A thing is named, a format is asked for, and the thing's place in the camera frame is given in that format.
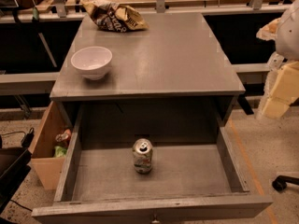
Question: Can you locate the open grey top drawer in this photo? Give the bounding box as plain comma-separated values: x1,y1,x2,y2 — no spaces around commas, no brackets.
31,103,274,224

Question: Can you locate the white bowl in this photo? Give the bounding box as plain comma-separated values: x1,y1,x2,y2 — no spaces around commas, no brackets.
71,46,112,80

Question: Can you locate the orange snack package in bin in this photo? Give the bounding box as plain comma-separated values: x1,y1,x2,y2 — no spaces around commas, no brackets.
55,129,72,144

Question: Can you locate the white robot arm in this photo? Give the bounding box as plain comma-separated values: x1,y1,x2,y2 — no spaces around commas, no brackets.
256,0,299,119

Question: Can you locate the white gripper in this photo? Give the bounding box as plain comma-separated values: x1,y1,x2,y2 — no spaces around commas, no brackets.
257,52,299,119

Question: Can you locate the green snack package in bin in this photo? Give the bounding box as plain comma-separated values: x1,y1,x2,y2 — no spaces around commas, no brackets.
54,146,67,158

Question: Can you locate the crumpled chip bag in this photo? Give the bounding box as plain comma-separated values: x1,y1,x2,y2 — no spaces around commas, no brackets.
83,0,149,33

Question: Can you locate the black chair base wheel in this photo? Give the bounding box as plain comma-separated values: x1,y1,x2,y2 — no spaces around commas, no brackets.
272,175,299,192

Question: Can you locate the wooden side bin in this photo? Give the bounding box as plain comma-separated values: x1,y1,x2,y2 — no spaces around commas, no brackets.
29,102,72,189

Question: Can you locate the black office chair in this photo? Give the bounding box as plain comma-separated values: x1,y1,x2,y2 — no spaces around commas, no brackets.
0,142,31,214

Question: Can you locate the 7up soda can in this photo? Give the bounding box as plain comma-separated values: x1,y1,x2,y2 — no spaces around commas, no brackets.
133,138,153,174

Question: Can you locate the grey cabinet counter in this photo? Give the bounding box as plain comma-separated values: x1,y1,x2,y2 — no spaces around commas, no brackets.
50,13,245,142

